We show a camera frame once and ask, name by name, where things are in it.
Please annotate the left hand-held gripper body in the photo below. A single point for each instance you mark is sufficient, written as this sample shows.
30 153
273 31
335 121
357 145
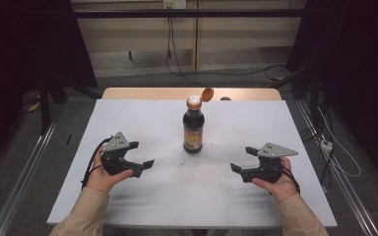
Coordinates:
115 157

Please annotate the white power strip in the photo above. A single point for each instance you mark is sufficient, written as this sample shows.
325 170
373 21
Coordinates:
326 145

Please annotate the black curtain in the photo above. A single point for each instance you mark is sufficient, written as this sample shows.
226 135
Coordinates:
23 59
351 65

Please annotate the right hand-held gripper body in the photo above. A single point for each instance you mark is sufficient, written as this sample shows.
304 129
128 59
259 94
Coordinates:
269 168

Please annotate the person's left hand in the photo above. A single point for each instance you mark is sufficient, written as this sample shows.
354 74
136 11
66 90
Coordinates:
102 179

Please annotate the person's right hand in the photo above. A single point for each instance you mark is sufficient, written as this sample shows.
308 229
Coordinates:
283 190

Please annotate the white wall socket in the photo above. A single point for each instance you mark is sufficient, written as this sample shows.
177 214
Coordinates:
174 3

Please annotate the dark soy sauce bottle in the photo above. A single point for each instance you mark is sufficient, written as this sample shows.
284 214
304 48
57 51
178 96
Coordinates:
193 131

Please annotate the metal floor rail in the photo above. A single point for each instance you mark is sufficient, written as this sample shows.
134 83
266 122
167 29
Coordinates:
23 177
341 177

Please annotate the black horizontal bar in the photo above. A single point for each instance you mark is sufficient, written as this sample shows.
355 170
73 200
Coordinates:
190 13

